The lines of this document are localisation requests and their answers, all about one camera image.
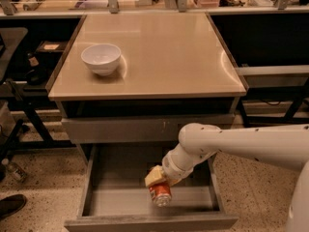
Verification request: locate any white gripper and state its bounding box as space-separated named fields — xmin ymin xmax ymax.
xmin=145 ymin=151 xmax=193 ymax=188

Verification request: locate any orange coke can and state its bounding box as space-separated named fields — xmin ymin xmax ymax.
xmin=149 ymin=182 xmax=172 ymax=207

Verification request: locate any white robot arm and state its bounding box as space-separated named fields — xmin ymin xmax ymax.
xmin=145 ymin=123 xmax=309 ymax=232

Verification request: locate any closed grey top drawer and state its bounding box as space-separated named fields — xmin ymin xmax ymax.
xmin=62 ymin=114 xmax=235 ymax=144

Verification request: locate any open grey middle drawer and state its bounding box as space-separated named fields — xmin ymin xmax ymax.
xmin=65 ymin=142 xmax=238 ymax=232

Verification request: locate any grey drawer cabinet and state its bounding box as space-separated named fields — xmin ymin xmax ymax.
xmin=44 ymin=12 xmax=249 ymax=232

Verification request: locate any white bowl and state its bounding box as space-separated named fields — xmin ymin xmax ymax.
xmin=81 ymin=43 xmax=122 ymax=76

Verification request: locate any black table leg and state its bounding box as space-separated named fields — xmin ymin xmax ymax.
xmin=283 ymin=80 xmax=309 ymax=124

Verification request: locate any clear plastic bottle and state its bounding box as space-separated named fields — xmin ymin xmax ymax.
xmin=1 ymin=159 xmax=27 ymax=183

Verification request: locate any black shoe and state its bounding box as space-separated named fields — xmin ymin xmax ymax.
xmin=0 ymin=194 xmax=27 ymax=219

